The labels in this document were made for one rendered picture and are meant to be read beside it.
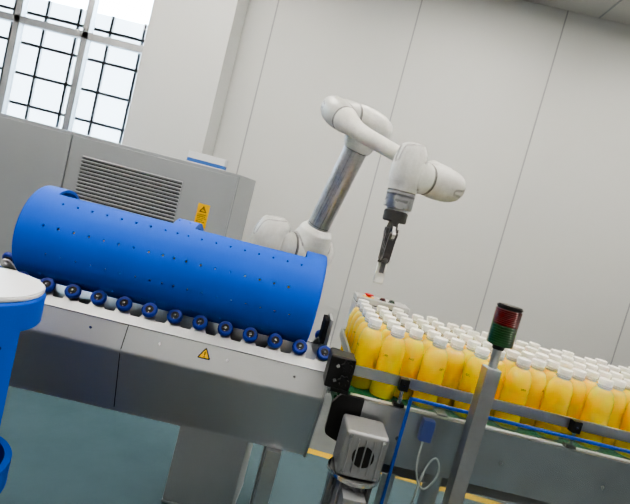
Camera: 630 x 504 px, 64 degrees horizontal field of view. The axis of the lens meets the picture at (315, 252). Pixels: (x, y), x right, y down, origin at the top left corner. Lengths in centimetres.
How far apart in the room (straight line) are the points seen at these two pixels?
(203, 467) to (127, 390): 81
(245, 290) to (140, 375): 40
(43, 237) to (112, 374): 44
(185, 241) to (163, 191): 178
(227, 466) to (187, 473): 18
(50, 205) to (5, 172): 214
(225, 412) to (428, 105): 339
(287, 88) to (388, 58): 87
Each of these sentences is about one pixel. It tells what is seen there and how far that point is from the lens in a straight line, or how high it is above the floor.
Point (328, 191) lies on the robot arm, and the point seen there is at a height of 145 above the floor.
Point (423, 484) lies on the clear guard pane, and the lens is 153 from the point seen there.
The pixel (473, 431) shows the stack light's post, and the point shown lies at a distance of 137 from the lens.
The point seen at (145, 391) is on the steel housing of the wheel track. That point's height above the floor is 72.
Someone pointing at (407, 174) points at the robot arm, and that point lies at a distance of 156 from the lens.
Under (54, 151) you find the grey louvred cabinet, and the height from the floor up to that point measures 130.
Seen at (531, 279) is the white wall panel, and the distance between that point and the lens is 460.
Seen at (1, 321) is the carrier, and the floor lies 99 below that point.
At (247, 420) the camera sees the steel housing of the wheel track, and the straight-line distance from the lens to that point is 161.
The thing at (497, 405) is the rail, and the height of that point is 96.
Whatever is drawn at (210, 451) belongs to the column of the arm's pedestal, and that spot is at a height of 27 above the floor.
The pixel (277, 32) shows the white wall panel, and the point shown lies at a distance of 463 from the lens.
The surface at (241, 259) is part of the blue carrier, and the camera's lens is 146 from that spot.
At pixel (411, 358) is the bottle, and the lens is 150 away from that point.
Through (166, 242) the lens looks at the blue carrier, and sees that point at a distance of 150.
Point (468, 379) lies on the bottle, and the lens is 154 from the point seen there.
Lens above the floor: 137
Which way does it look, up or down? 5 degrees down
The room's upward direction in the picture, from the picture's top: 15 degrees clockwise
